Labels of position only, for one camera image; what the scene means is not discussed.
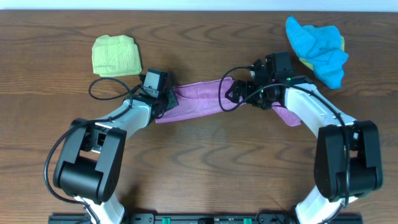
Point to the purple microfibre cloth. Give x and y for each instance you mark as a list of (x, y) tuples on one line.
[(194, 100)]

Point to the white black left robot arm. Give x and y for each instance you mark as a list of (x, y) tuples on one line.
[(84, 165)]

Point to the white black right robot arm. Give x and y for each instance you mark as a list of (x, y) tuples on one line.
[(348, 162)]

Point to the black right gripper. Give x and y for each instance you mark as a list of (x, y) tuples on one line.
[(249, 86)]

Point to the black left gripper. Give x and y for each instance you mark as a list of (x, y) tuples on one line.
[(170, 100)]

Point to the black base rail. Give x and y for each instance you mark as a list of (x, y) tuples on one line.
[(149, 218)]

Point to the yellow-green cloth under blue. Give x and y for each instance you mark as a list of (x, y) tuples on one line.
[(310, 66)]

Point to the folded green cloth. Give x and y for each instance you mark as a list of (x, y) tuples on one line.
[(115, 56)]

